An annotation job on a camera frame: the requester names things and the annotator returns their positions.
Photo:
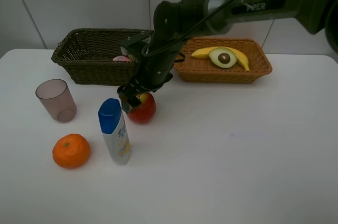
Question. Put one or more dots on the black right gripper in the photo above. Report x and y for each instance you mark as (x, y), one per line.
(152, 71)

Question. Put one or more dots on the red apple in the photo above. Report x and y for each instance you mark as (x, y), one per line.
(143, 113)

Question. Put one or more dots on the pink soap bottle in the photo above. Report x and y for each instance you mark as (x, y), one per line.
(122, 58)

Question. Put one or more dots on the halved avocado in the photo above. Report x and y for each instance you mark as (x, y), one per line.
(223, 57)

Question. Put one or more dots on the yellow banana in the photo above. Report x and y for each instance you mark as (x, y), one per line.
(203, 54)

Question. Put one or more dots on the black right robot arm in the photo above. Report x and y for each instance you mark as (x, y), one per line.
(176, 23)

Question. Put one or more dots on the white blue shampoo bottle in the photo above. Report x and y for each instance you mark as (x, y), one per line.
(114, 131)

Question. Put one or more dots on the dark brown wicker basket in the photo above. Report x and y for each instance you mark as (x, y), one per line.
(88, 55)

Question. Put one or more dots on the orange wicker basket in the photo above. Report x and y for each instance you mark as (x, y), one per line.
(194, 70)

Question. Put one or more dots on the translucent pink plastic cup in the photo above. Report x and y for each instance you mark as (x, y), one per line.
(56, 98)

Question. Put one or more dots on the orange mandarin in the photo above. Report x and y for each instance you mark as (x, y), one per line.
(71, 151)

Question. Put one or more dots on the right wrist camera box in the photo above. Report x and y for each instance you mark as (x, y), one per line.
(133, 45)

